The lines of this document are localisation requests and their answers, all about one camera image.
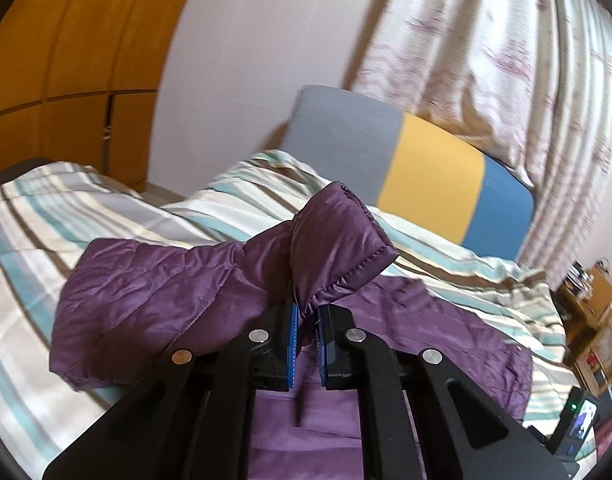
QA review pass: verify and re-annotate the purple quilted jacket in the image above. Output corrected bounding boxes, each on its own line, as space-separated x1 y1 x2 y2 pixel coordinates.
50 181 534 480

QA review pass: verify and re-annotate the striped duvet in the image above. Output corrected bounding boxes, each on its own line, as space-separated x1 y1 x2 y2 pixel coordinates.
0 150 579 480

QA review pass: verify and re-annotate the white floral curtain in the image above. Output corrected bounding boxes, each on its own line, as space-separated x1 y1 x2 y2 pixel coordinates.
343 0 612 291

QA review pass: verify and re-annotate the wooden wardrobe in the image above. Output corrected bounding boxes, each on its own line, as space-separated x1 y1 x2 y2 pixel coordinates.
0 0 211 192

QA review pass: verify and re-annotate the pink cloth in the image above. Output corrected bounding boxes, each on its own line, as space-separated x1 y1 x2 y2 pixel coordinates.
592 405 612 463

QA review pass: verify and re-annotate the grey yellow blue headboard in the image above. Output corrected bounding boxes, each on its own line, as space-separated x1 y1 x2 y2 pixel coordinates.
281 85 537 262

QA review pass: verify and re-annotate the dark bed frame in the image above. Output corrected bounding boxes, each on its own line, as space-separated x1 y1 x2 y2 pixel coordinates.
0 157 57 194

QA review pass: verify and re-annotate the wooden shelf unit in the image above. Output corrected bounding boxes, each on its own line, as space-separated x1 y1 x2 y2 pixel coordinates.
556 259 612 397

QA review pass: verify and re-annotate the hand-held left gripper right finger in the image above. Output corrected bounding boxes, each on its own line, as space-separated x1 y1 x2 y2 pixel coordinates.
313 302 569 480

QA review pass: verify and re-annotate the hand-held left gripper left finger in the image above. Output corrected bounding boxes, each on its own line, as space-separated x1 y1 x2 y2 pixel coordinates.
42 301 301 480

